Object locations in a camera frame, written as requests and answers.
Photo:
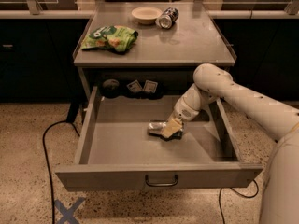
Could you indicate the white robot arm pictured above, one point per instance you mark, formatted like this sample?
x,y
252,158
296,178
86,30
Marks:
x,y
280,198

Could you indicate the grey cabinet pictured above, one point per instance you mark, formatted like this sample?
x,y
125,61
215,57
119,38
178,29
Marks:
x,y
194,39

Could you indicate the black drawer handle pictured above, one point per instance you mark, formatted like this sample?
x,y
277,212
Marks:
x,y
158,182

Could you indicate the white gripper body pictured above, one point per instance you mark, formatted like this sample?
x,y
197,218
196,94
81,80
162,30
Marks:
x,y
184,111

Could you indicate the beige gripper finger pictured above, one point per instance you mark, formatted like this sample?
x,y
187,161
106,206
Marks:
x,y
171,127

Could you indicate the blue tape cross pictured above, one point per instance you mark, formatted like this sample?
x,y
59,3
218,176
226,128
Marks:
x,y
68,213

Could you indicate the dark soda can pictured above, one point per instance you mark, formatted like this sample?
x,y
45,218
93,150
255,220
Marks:
x,y
167,19

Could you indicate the black round object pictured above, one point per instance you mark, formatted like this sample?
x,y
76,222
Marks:
x,y
111,88

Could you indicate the green chip bag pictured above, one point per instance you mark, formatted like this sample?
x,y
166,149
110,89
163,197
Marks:
x,y
116,38

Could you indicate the beige bowl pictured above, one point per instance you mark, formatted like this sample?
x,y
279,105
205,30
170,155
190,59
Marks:
x,y
146,15

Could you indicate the black item with labels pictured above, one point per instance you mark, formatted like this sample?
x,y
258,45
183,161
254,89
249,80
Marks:
x,y
143,90

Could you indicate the grey open top drawer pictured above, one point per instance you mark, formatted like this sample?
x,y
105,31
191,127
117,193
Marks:
x,y
115,151

